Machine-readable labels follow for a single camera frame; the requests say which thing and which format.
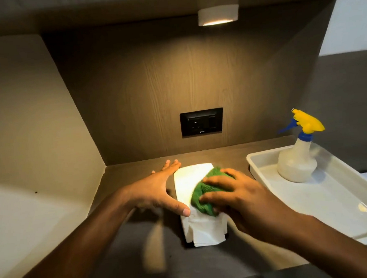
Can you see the person's left hand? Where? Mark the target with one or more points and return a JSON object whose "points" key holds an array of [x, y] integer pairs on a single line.
{"points": [[149, 191]]}

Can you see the person's right hand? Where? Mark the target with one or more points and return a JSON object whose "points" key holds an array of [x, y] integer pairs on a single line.
{"points": [[254, 207]]}

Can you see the person's right little finger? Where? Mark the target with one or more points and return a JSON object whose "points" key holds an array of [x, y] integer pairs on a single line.
{"points": [[229, 171]]}

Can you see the person's left thumb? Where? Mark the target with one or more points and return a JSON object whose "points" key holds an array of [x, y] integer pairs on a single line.
{"points": [[175, 206]]}

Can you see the person's right middle finger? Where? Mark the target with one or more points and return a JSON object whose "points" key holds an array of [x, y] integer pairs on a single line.
{"points": [[217, 198]]}

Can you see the green cleaning cloth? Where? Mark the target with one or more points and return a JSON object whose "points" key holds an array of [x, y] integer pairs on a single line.
{"points": [[199, 192]]}

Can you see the white paper towel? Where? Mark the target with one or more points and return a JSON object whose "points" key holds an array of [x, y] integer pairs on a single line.
{"points": [[186, 181]]}

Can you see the person's left forearm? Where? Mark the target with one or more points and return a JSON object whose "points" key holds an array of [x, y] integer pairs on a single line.
{"points": [[83, 238]]}

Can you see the person's right forearm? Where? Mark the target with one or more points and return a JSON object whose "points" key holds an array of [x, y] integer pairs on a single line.
{"points": [[335, 252]]}

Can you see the white spray bottle yellow trigger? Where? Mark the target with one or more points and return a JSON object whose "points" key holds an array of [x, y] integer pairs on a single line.
{"points": [[296, 162]]}

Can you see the white plastic tray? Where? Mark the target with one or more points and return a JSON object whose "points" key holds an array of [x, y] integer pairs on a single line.
{"points": [[326, 202]]}

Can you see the white under-cabinet light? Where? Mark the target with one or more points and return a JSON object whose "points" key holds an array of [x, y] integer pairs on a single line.
{"points": [[218, 14]]}

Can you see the black wall socket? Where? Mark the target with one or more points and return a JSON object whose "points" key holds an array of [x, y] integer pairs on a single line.
{"points": [[201, 122]]}

